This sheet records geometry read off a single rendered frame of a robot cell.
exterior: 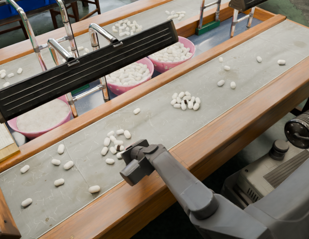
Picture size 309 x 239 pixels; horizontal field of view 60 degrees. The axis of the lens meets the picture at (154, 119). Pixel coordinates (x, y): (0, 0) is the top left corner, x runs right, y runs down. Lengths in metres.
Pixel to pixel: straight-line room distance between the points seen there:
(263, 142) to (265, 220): 1.77
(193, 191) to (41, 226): 0.61
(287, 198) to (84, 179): 0.73
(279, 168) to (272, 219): 1.05
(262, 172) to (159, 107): 0.56
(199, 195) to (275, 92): 0.94
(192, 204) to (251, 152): 1.64
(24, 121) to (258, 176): 1.05
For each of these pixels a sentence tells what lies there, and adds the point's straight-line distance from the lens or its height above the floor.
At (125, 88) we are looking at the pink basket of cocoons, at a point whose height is 0.75.
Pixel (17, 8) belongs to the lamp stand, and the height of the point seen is 1.12.
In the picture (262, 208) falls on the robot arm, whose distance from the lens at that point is 0.36.
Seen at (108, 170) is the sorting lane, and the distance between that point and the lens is 0.97.
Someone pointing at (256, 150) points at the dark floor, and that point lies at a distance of 2.04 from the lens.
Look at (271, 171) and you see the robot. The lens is 1.36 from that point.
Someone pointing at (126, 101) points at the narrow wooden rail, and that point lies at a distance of 1.16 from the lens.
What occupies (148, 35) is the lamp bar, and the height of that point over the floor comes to 1.10.
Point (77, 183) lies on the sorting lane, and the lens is 0.97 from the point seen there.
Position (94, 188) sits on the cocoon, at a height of 0.76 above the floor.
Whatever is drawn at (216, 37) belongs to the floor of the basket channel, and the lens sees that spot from 1.79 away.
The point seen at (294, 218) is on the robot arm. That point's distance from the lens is 0.36.
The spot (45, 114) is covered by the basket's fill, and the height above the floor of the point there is 0.74.
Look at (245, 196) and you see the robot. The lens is 1.39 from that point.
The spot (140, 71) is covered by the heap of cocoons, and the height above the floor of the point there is 0.74.
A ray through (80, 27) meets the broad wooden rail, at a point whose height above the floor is 0.76.
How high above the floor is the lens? 1.55
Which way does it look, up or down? 47 degrees down
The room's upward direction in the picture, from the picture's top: 2 degrees counter-clockwise
